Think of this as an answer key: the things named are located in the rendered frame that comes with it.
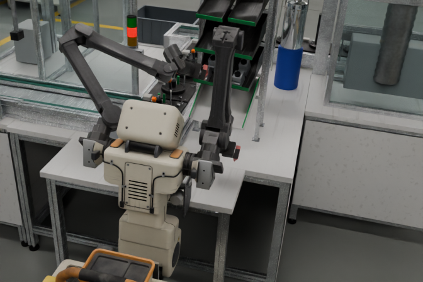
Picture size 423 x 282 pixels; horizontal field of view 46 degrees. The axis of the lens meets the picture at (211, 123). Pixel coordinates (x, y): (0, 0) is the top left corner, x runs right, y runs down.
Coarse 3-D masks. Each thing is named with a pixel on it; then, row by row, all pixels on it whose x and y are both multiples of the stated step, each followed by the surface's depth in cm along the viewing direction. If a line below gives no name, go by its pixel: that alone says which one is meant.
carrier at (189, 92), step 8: (184, 80) 283; (152, 88) 284; (160, 88) 285; (168, 88) 281; (176, 88) 281; (184, 88) 282; (192, 88) 287; (168, 96) 276; (176, 96) 276; (184, 96) 277; (192, 96) 280
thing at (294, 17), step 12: (288, 0) 300; (300, 0) 296; (288, 12) 297; (300, 12) 295; (288, 24) 300; (300, 24) 299; (288, 36) 303; (300, 36) 303; (288, 48) 306; (300, 48) 309
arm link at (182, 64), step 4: (180, 56) 208; (172, 60) 207; (176, 60) 206; (180, 60) 206; (184, 60) 208; (176, 64) 206; (180, 64) 206; (184, 64) 206; (188, 64) 209; (180, 68) 205; (184, 68) 206; (188, 68) 208; (180, 72) 206; (184, 72) 208
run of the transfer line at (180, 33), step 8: (176, 24) 394; (184, 24) 396; (168, 32) 376; (176, 32) 386; (184, 32) 392; (192, 32) 391; (168, 40) 371; (176, 40) 369; (184, 40) 368; (272, 56) 357; (304, 56) 352; (312, 56) 350; (304, 64) 354; (312, 64) 353; (328, 64) 350
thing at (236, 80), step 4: (236, 72) 234; (240, 72) 235; (232, 76) 234; (236, 76) 233; (240, 76) 234; (244, 76) 238; (232, 80) 236; (236, 80) 235; (240, 80) 234; (244, 80) 239; (232, 84) 237; (236, 84) 235; (240, 84) 235
